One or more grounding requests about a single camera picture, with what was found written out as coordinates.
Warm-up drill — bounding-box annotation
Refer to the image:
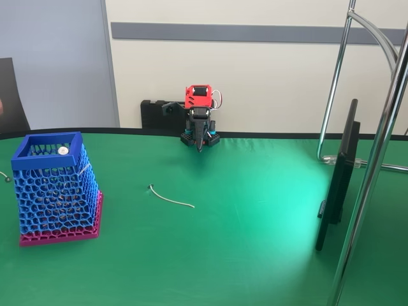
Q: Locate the blue mesh basket, magenta base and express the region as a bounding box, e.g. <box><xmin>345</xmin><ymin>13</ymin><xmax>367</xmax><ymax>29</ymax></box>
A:
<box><xmin>10</xmin><ymin>131</ymin><xmax>105</xmax><ymax>247</ymax></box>

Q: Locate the black plastic tool case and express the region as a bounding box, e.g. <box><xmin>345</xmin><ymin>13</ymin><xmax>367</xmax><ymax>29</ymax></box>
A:
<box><xmin>140</xmin><ymin>99</ymin><xmax>187</xmax><ymax>130</ymax></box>

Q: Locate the green cloth with black rim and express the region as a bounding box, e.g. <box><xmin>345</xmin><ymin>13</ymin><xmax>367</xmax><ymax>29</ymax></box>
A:
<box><xmin>0</xmin><ymin>127</ymin><xmax>408</xmax><ymax>306</ymax></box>

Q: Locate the clear plastic clip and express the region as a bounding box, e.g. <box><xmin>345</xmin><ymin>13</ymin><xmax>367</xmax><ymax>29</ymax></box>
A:
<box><xmin>321</xmin><ymin>154</ymin><xmax>368</xmax><ymax>169</ymax></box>

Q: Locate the black flat light panel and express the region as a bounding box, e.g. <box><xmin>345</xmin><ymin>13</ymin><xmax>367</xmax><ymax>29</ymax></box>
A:
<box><xmin>314</xmin><ymin>98</ymin><xmax>362</xmax><ymax>252</ymax></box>

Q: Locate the chrome tube stand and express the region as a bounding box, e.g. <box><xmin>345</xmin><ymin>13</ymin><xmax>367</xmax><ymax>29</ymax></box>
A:
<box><xmin>316</xmin><ymin>0</ymin><xmax>408</xmax><ymax>306</ymax></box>

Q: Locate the dark chair back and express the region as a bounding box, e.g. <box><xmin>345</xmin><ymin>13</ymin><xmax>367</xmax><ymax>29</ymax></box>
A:
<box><xmin>0</xmin><ymin>57</ymin><xmax>31</xmax><ymax>134</ymax></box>

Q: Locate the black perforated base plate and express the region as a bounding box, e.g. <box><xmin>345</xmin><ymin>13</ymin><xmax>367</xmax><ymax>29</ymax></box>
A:
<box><xmin>180</xmin><ymin>131</ymin><xmax>222</xmax><ymax>148</ymax></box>

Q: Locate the white red wrist servo cable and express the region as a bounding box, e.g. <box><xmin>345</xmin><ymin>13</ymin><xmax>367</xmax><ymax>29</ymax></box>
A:
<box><xmin>210</xmin><ymin>90</ymin><xmax>224</xmax><ymax>111</ymax></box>

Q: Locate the grey wall rail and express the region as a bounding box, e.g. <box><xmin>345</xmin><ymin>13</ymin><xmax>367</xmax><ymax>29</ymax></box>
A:
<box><xmin>110</xmin><ymin>21</ymin><xmax>406</xmax><ymax>46</ymax></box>

